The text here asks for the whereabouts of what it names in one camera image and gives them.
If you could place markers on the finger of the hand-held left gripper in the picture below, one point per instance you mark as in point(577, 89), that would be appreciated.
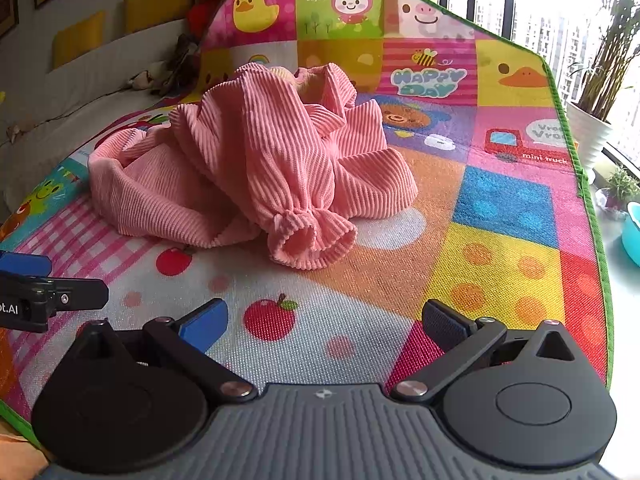
point(25, 262)
point(80, 295)

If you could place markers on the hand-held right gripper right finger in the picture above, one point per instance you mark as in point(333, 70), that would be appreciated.
point(442, 327)

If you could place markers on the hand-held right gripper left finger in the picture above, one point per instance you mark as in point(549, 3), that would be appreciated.
point(202, 327)

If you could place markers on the pink ribbed child's garment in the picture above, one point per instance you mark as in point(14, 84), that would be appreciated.
point(250, 160)

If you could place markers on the colourful cartoon play mat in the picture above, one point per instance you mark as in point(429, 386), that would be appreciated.
point(500, 260)

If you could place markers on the person's orange clothing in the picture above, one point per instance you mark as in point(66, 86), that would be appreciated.
point(20, 455)

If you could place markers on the white sofa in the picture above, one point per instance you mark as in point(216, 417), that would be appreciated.
point(75, 95)

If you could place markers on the white window sill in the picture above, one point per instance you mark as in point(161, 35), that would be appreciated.
point(625, 335)

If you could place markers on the teal bowl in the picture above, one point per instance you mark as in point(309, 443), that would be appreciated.
point(632, 240)

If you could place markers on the small pale stuffed toy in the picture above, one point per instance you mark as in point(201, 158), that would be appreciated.
point(141, 80)

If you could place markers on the small potted plant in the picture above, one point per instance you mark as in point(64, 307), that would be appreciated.
point(620, 185)

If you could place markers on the yellow cushion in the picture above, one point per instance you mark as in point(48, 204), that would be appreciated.
point(157, 5)
point(80, 40)

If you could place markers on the white plant pot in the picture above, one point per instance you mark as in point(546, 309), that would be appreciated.
point(590, 135)

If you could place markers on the brown stuffed toy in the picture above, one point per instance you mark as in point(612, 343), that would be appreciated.
point(180, 60)

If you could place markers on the red cushion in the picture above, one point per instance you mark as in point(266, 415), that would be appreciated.
point(205, 10)

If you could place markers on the tall green palm plant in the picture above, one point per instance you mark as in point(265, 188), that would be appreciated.
point(615, 60)

